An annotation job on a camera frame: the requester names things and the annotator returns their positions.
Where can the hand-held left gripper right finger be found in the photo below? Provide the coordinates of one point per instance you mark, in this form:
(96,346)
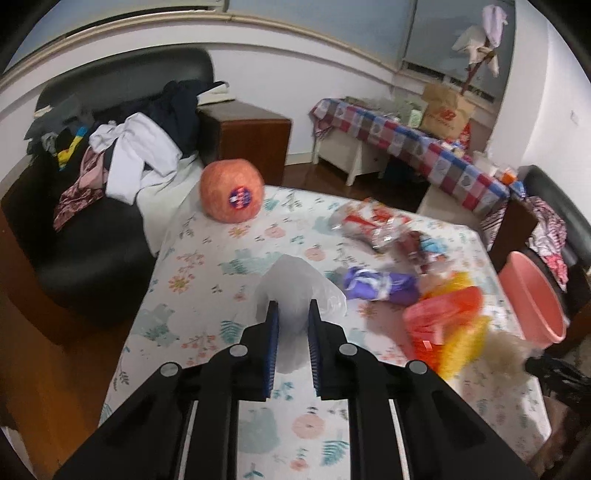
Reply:
(315,350)

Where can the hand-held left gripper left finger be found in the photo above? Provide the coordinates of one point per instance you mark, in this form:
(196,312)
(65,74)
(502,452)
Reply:
(272,350)

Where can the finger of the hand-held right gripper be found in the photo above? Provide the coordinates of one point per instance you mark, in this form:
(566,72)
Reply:
(554,374)

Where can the white fluffy wad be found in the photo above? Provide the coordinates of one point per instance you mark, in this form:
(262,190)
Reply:
(503,353)

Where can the clear plastic bag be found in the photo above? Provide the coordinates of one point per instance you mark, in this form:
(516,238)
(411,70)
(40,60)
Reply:
(291,286)

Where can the pink plastic bucket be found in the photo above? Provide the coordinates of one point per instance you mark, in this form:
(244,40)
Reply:
(531,300)

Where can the red plastic bag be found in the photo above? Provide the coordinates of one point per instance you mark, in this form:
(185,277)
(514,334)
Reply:
(434,318)

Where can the purple wrapper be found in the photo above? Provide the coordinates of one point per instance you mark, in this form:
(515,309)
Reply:
(369,284)

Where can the floral tablecloth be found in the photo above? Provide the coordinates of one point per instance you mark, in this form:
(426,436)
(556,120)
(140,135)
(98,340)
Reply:
(207,277)

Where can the red and white plastic packet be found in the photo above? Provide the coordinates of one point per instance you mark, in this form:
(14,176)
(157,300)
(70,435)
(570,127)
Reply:
(364,221)

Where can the patterned clothes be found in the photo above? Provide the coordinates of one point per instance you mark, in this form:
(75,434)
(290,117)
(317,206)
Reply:
(549,230)

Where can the dark red snack wrapper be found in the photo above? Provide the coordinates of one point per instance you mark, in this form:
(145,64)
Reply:
(415,247)

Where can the red apple with sticker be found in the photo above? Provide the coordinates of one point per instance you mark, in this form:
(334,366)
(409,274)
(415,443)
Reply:
(226,184)

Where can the black armchair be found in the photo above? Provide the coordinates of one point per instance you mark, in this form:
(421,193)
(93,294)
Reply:
(540,177)

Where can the white cabinet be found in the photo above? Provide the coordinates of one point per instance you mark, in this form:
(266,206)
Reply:
(341,154)

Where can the orange box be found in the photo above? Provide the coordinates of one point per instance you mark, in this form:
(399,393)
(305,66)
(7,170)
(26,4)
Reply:
(509,176)

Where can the brown wooden side table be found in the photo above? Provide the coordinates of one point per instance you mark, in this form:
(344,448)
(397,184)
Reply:
(244,134)

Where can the black leather sofa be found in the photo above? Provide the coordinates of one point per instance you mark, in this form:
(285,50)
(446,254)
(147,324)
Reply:
(69,258)

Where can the checkered cloth bench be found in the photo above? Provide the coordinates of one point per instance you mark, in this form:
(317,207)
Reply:
(406,143)

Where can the white garment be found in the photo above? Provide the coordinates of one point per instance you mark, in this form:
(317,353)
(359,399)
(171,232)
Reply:
(138,147)

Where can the dark navy garment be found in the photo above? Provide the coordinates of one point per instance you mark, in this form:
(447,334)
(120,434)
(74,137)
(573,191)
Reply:
(180,115)

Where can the pile of colourful clothes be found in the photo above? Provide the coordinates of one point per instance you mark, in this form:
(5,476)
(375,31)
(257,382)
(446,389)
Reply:
(78,184)

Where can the green and white box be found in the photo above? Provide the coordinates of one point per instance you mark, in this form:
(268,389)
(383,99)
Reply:
(414,115)

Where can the brown paper bag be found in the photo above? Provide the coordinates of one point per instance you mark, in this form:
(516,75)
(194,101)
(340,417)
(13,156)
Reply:
(445,113)

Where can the coat rack with clothes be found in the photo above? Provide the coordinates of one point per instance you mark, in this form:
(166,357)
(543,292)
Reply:
(480,41)

